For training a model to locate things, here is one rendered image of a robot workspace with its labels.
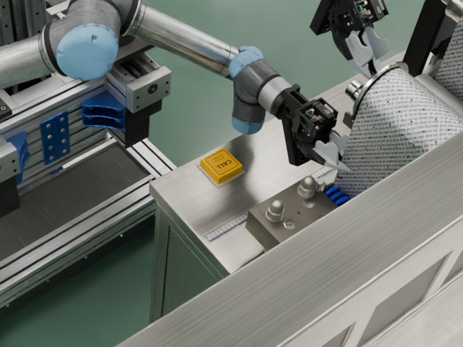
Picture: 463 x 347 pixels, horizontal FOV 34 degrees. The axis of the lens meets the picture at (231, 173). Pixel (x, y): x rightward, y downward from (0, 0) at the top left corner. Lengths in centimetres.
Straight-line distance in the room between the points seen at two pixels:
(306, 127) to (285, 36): 206
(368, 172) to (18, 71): 75
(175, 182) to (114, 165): 96
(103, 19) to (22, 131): 62
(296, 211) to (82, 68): 52
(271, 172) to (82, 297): 104
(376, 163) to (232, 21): 221
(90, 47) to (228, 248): 50
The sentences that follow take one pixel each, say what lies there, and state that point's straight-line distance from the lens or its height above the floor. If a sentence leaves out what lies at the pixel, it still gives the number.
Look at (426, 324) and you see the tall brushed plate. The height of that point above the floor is 144.
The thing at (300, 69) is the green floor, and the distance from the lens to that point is 342.
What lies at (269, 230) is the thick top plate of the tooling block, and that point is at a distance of 149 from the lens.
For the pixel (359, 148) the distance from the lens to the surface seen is 150.
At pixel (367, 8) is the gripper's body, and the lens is 145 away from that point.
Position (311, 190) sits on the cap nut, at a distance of 155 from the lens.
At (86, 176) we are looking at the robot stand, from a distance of 262.
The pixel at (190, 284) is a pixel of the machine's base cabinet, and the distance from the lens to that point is 180.
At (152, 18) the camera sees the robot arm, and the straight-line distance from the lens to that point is 171.
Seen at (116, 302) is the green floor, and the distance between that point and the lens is 258.
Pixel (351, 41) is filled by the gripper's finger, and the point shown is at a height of 133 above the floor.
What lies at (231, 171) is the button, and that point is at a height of 92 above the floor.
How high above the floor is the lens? 222
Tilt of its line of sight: 49 degrees down
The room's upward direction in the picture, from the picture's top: 10 degrees clockwise
